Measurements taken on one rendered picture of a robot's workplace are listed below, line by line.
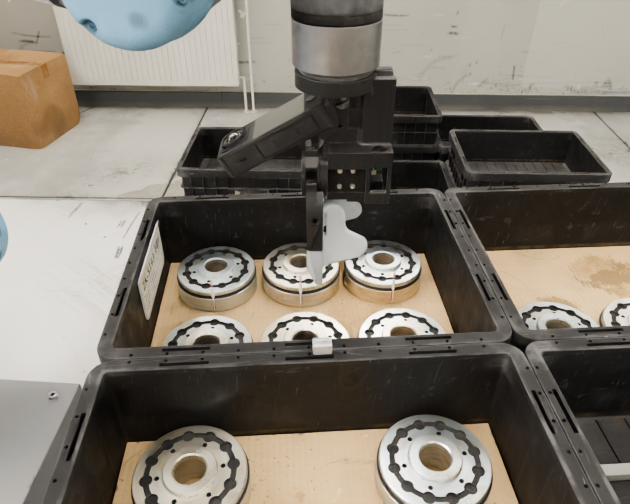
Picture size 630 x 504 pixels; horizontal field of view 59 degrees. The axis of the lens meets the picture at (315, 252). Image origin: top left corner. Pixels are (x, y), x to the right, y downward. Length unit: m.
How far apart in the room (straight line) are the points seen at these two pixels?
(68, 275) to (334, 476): 0.67
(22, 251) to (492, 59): 2.99
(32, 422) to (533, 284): 0.66
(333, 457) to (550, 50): 3.34
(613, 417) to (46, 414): 0.64
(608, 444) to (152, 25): 0.56
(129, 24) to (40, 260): 0.85
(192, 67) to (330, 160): 3.04
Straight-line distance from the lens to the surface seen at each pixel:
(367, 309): 0.73
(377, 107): 0.50
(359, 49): 0.47
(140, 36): 0.33
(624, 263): 0.91
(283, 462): 0.58
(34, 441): 0.75
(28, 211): 1.31
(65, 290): 1.05
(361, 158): 0.50
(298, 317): 0.67
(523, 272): 0.84
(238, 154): 0.52
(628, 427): 0.68
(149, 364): 0.54
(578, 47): 3.79
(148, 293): 0.69
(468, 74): 3.64
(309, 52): 0.47
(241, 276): 0.73
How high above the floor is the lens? 1.31
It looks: 36 degrees down
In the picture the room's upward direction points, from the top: straight up
